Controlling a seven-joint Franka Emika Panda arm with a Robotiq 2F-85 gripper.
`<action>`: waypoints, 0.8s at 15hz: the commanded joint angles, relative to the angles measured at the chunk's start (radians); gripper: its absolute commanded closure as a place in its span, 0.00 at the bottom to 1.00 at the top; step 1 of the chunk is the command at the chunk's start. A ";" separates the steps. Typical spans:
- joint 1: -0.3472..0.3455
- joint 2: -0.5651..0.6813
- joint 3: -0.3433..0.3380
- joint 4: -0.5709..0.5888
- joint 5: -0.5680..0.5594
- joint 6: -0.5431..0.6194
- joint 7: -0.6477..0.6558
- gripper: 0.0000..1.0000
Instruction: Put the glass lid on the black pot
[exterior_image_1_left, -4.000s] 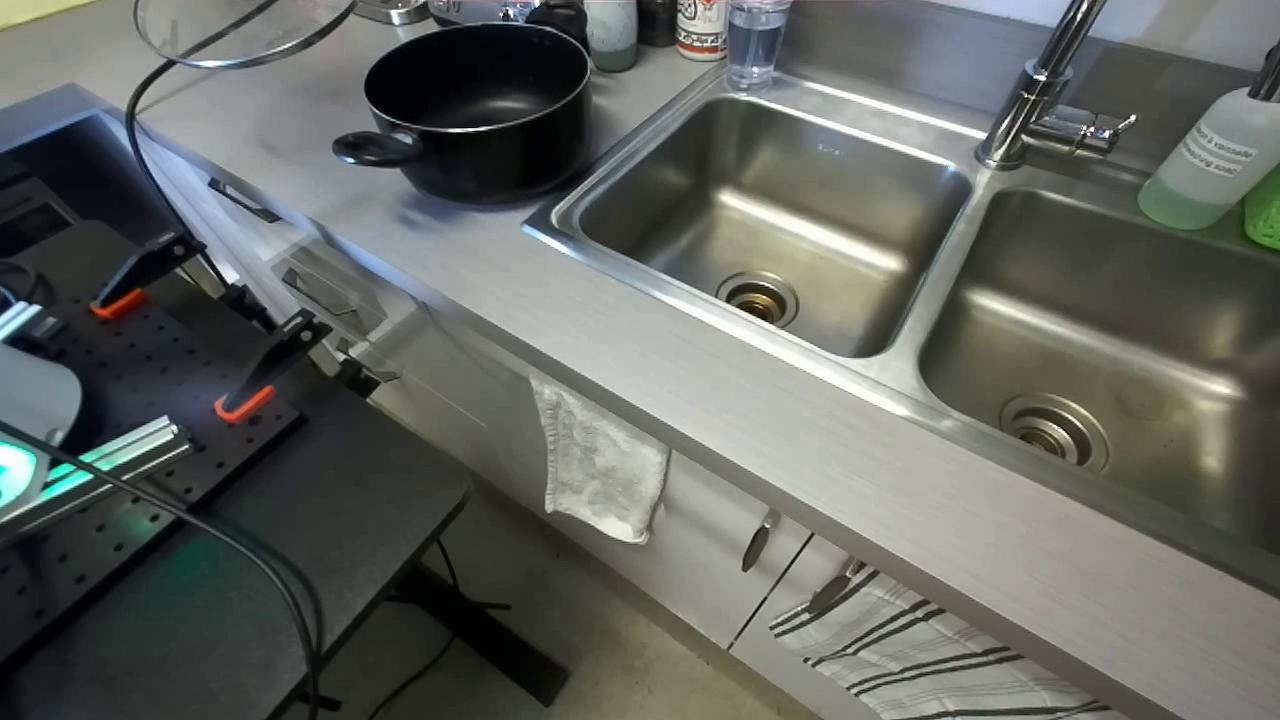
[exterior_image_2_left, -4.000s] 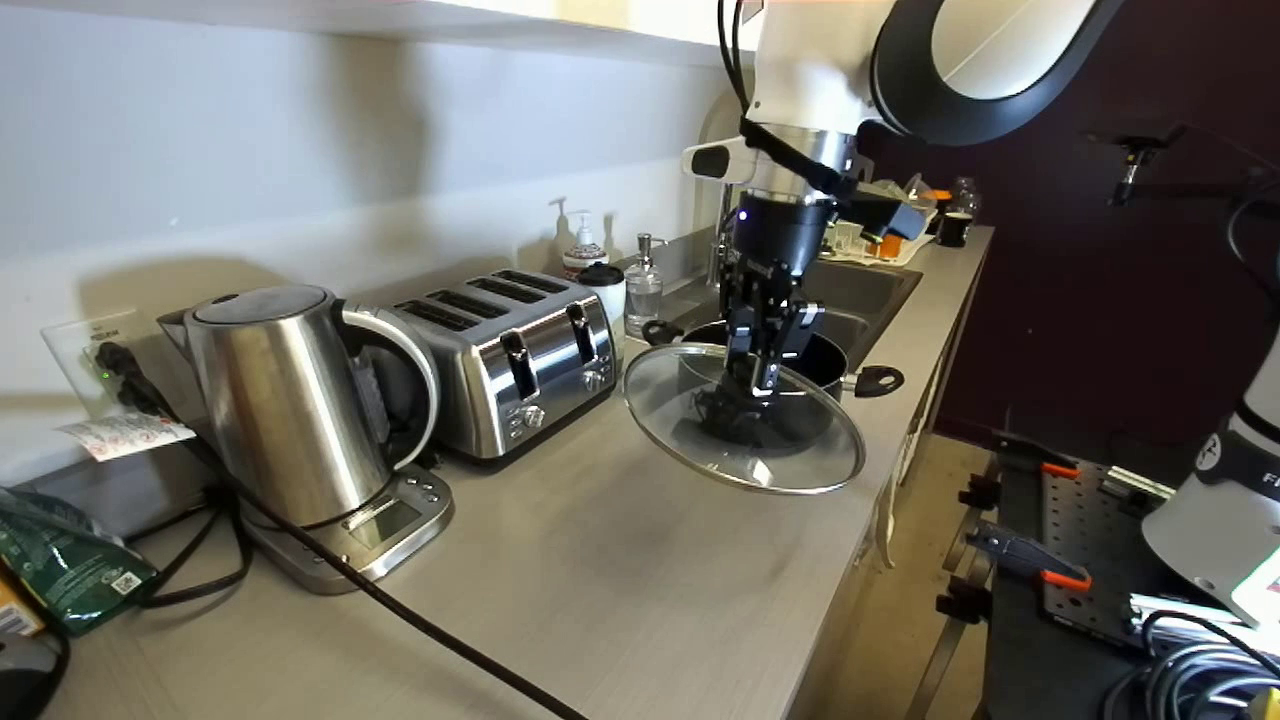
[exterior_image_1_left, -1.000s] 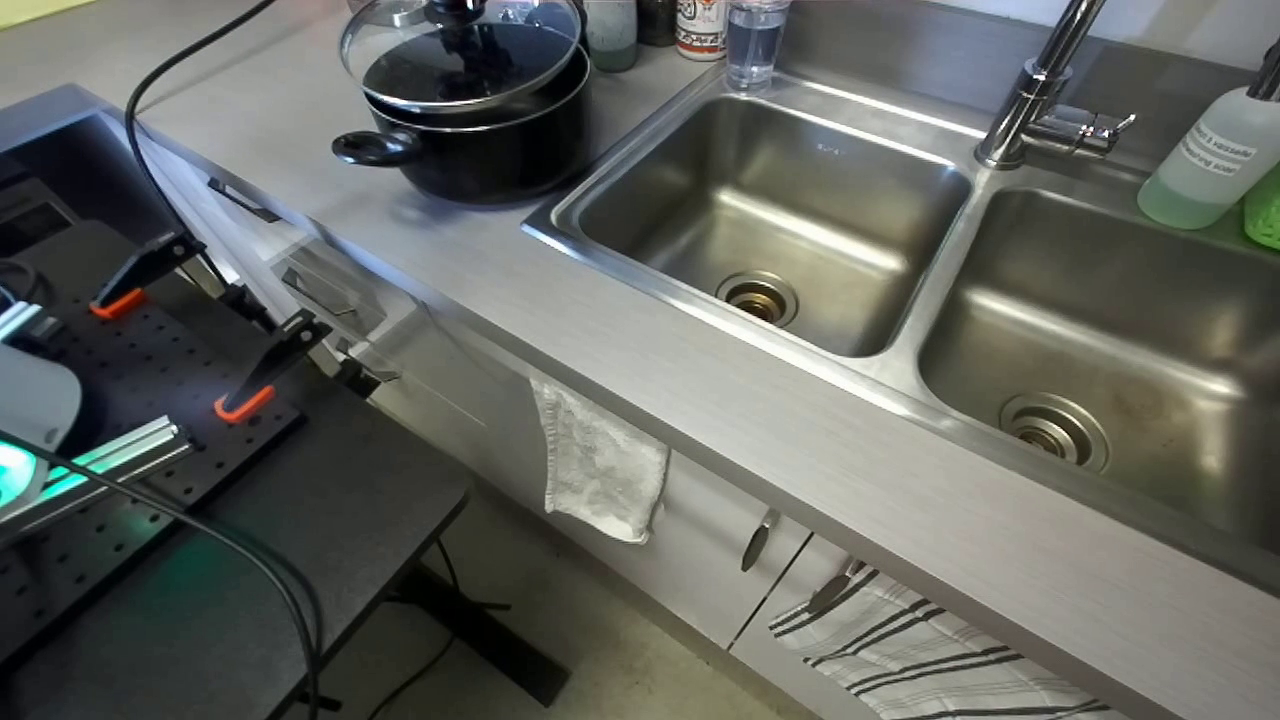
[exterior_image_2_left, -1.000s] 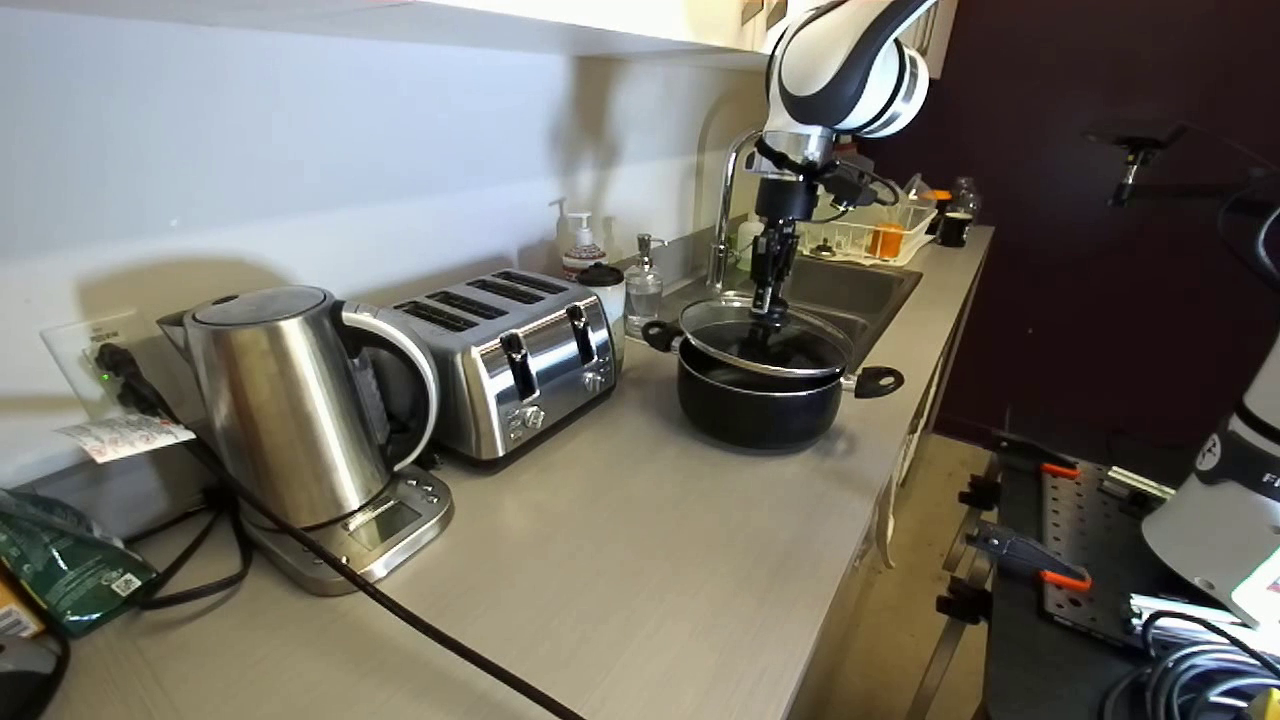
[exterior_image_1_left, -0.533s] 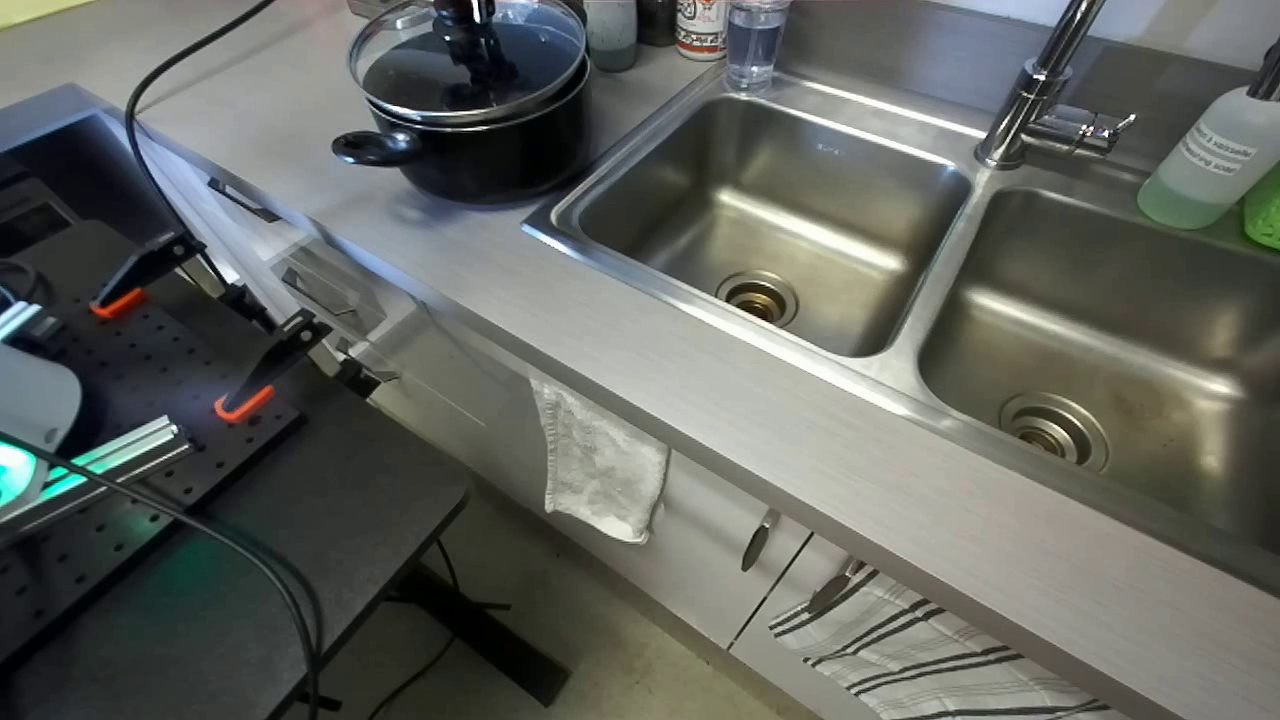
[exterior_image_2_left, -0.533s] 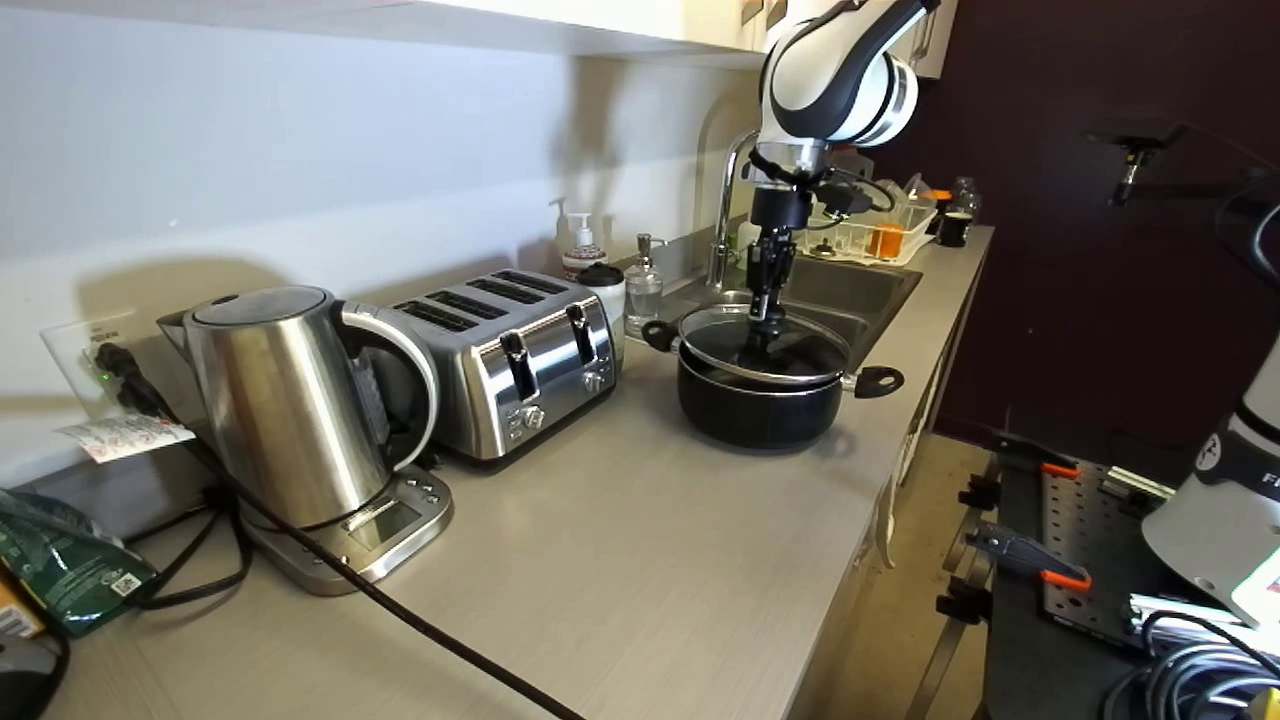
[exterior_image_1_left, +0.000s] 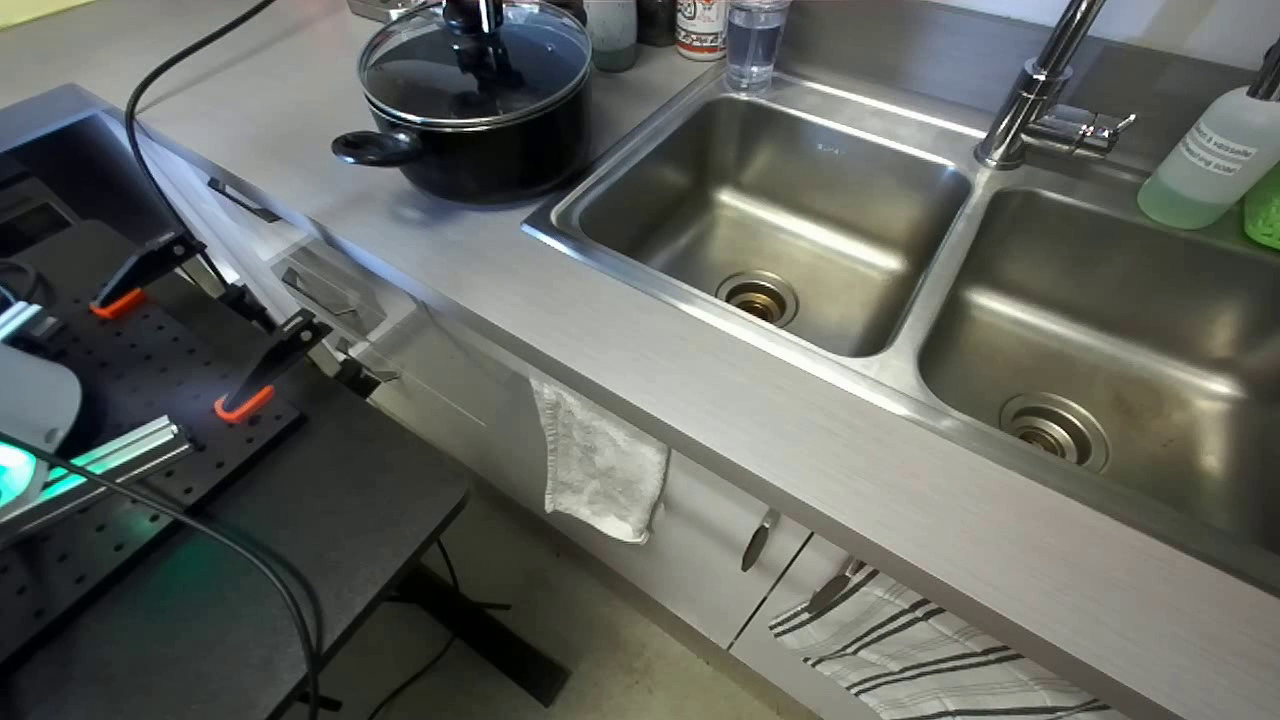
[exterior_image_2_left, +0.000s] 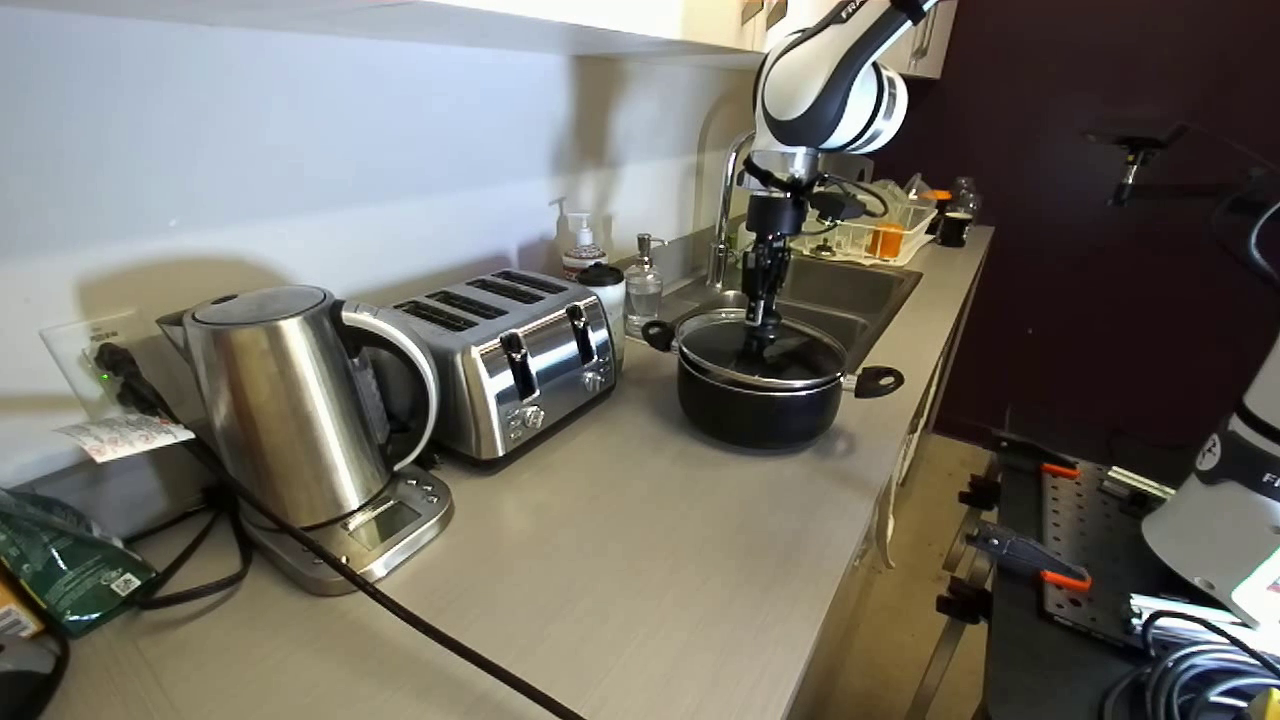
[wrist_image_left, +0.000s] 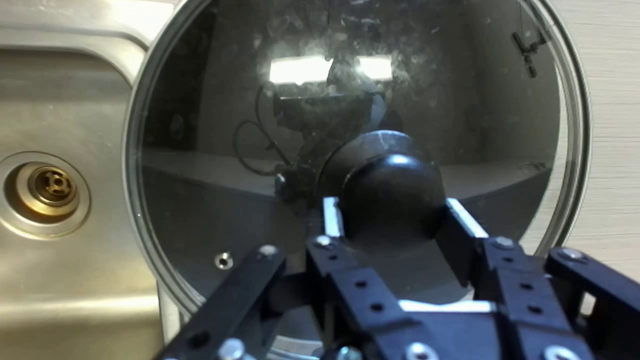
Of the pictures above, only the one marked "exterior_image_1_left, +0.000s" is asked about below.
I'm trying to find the glass lid with black knob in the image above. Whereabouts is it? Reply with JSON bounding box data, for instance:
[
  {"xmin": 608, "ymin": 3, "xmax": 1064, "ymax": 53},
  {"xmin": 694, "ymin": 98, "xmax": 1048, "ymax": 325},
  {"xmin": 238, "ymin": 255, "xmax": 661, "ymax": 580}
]
[{"xmin": 355, "ymin": 0, "xmax": 594, "ymax": 138}]

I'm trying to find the black cooking pot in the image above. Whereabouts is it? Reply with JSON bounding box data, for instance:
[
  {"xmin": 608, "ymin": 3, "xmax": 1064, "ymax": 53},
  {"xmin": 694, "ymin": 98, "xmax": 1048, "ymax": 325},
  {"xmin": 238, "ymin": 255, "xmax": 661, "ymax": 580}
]
[{"xmin": 329, "ymin": 53, "xmax": 594, "ymax": 209}]

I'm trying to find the chrome kitchen faucet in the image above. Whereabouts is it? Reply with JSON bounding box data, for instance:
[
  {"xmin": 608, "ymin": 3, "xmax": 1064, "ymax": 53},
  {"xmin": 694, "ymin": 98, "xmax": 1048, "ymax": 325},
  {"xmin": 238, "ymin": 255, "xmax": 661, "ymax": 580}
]
[{"xmin": 972, "ymin": 0, "xmax": 1140, "ymax": 176}]

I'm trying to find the dark grey equipment box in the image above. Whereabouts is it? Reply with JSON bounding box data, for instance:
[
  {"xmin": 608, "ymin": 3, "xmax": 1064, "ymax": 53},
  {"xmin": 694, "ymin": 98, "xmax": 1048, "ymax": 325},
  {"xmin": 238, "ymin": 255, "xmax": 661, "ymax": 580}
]
[{"xmin": 0, "ymin": 86, "xmax": 175, "ymax": 272}]

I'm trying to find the black kettle power cable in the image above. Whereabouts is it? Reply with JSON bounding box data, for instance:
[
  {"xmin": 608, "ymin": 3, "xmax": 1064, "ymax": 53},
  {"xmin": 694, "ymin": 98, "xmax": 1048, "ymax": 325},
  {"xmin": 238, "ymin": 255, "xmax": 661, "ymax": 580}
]
[{"xmin": 121, "ymin": 0, "xmax": 281, "ymax": 293}]

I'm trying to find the stainless steel four-slot toaster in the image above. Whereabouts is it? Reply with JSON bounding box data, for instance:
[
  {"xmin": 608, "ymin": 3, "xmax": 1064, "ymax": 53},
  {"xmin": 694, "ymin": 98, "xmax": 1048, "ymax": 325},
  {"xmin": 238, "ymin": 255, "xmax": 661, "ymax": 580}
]
[{"xmin": 347, "ymin": 0, "xmax": 445, "ymax": 23}]

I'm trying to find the metal cabinet door handle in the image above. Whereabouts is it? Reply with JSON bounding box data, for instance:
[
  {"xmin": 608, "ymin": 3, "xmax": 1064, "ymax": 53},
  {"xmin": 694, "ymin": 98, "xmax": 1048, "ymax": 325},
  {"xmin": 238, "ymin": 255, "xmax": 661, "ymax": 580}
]
[{"xmin": 737, "ymin": 507, "xmax": 775, "ymax": 576}]

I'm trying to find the orange handled black clamp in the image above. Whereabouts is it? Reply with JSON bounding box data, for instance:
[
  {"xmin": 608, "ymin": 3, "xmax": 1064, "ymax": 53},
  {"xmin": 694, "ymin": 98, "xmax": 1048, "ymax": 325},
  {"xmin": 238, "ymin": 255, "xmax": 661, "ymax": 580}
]
[
  {"xmin": 87, "ymin": 231, "xmax": 206, "ymax": 325},
  {"xmin": 212, "ymin": 313, "xmax": 336, "ymax": 428}
]

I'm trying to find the aluminium rail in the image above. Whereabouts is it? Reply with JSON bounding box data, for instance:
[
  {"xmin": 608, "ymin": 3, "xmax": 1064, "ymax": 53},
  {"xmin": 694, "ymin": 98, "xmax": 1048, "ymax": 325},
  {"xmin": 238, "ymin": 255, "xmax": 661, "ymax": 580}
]
[{"xmin": 0, "ymin": 411, "xmax": 196, "ymax": 536}]

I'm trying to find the thin black table cable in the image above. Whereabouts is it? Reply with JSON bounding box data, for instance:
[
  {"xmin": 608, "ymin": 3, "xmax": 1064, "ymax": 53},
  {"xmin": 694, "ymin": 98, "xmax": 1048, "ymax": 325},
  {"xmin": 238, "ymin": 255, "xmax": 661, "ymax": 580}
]
[{"xmin": 0, "ymin": 416, "xmax": 336, "ymax": 720}]

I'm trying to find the white can with red label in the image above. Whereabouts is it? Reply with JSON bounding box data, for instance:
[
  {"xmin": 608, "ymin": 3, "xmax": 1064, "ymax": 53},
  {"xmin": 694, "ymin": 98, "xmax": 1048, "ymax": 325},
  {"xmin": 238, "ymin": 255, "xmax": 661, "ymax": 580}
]
[{"xmin": 670, "ymin": 0, "xmax": 731, "ymax": 65}]

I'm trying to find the white striped hanging towel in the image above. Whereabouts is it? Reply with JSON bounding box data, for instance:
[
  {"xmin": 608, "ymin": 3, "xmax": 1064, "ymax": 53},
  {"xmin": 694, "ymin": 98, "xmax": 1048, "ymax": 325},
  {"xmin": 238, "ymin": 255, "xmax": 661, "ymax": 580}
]
[{"xmin": 770, "ymin": 564, "xmax": 1117, "ymax": 720}]

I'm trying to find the dish soap bottle green liquid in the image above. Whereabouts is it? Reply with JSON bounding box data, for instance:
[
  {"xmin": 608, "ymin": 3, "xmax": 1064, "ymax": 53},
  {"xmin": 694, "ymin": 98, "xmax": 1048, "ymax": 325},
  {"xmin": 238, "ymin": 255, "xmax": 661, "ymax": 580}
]
[{"xmin": 1134, "ymin": 35, "xmax": 1280, "ymax": 231}]

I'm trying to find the metal drawer handle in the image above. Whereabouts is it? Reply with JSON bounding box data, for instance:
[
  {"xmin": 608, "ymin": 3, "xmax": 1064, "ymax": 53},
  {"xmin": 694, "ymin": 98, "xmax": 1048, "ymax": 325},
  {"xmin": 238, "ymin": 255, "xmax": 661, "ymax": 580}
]
[{"xmin": 203, "ymin": 173, "xmax": 283, "ymax": 224}]

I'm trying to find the green sponge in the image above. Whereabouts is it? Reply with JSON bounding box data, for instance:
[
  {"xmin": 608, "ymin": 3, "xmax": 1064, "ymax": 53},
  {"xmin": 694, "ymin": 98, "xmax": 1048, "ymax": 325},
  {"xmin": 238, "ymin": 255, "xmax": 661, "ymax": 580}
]
[{"xmin": 1240, "ymin": 170, "xmax": 1280, "ymax": 255}]

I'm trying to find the stainless steel double sink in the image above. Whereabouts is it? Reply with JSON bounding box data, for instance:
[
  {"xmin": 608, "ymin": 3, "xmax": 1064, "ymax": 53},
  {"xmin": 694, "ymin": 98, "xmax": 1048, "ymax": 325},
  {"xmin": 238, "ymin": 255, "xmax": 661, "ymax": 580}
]
[{"xmin": 521, "ymin": 65, "xmax": 1280, "ymax": 595}]

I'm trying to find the clear pump soap dispenser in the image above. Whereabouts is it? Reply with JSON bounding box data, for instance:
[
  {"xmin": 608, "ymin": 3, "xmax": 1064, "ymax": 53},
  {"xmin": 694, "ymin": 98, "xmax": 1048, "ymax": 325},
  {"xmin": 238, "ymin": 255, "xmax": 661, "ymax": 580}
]
[{"xmin": 580, "ymin": 0, "xmax": 641, "ymax": 77}]

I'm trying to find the black perforated robot table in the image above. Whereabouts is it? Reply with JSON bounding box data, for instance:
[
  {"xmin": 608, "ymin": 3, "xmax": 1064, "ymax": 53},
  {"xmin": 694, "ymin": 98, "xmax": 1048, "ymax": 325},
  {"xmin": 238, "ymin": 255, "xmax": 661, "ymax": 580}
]
[{"xmin": 0, "ymin": 217, "xmax": 570, "ymax": 720}]

